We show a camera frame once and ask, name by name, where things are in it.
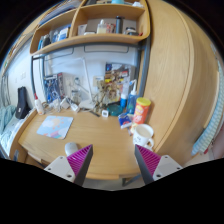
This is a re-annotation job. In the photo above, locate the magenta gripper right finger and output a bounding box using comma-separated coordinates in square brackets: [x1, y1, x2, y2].
[135, 145, 182, 184]

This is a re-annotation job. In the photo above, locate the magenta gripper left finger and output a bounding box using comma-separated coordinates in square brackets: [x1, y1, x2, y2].
[45, 144, 93, 186]

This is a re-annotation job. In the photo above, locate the grey computer mouse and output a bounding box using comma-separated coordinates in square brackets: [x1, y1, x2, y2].
[65, 142, 78, 156]

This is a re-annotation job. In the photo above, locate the colourful mouse pad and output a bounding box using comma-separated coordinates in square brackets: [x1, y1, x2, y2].
[37, 116, 73, 140]

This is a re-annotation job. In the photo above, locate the white ceramic mug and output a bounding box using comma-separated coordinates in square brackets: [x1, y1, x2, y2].
[133, 124, 154, 150]

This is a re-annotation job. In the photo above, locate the blue snack packet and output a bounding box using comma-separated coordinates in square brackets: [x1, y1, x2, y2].
[118, 113, 133, 129]

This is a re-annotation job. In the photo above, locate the small white cube clock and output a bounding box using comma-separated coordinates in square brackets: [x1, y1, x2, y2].
[101, 110, 109, 118]

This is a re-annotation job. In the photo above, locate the yellow red chips can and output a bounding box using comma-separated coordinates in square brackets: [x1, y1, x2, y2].
[130, 97, 151, 133]

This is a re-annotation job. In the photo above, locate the teal round lid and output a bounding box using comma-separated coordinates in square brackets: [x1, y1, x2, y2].
[107, 104, 123, 116]

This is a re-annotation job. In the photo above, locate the blue spray bottle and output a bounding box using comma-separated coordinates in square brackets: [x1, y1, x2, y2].
[126, 79, 138, 114]

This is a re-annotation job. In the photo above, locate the white red-capped bottle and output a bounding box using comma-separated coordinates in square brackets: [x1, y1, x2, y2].
[34, 93, 44, 115]

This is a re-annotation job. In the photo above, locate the wooden model figure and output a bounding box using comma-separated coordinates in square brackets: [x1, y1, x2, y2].
[93, 80, 119, 113]

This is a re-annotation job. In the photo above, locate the blue box on desk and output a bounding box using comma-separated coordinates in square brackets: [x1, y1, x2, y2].
[44, 73, 65, 103]

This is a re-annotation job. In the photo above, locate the white tube bottle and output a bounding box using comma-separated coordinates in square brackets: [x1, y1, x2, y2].
[120, 81, 129, 108]

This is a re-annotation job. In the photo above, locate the colourful poster board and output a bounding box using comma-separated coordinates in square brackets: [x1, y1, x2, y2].
[104, 62, 135, 102]

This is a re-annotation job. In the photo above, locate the wooden wardrobe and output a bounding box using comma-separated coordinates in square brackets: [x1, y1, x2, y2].
[144, 0, 221, 165]

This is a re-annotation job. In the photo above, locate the white bottle on shelf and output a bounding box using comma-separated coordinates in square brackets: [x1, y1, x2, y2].
[97, 20, 107, 34]

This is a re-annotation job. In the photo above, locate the dark tumbler on shelf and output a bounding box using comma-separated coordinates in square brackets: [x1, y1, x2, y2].
[115, 16, 123, 34]

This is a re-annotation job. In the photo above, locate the wooden wall shelf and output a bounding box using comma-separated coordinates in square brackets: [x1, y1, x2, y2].
[30, 0, 150, 55]

